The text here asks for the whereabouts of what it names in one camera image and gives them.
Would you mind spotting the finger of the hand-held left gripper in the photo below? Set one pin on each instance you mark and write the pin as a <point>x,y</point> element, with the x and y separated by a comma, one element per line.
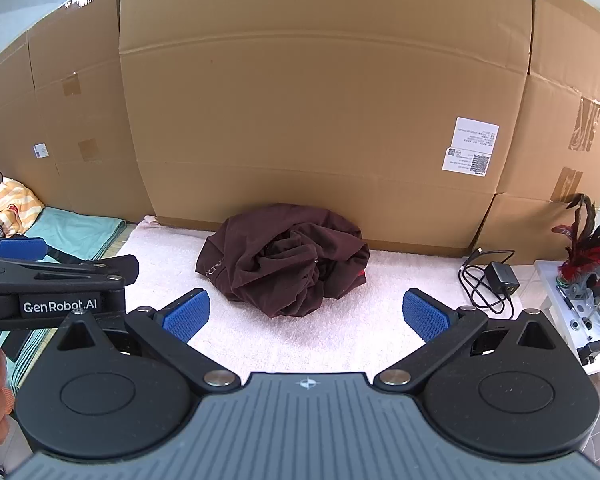
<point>120,267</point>
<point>17,248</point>

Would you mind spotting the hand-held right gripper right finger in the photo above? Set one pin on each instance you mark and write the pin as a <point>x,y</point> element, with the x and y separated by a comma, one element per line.
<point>422,315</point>

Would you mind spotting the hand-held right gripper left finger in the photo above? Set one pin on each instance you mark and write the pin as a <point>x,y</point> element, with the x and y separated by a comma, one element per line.
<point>187,312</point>

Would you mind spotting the maroon long-sleeved top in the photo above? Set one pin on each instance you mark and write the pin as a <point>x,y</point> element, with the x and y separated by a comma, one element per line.
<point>280,250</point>

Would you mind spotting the orange striped cloth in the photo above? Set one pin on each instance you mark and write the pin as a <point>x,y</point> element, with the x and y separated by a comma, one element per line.
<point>15,200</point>

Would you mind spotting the teal folded blanket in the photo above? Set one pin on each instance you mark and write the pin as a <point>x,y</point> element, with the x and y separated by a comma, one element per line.
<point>75,232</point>

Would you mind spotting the black charger adapter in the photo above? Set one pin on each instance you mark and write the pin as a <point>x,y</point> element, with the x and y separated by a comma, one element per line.
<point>502,277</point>

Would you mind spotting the small white label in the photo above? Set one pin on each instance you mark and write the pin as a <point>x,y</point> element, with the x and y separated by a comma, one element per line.
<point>40,150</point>

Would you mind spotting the white table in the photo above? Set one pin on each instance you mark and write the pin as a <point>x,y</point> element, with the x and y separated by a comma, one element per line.
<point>550,285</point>

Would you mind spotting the white shipping label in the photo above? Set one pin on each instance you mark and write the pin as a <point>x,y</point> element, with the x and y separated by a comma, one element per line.
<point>477,132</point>
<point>465,161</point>

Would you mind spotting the small hammer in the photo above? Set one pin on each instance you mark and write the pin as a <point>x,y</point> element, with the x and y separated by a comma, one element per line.
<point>587,352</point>

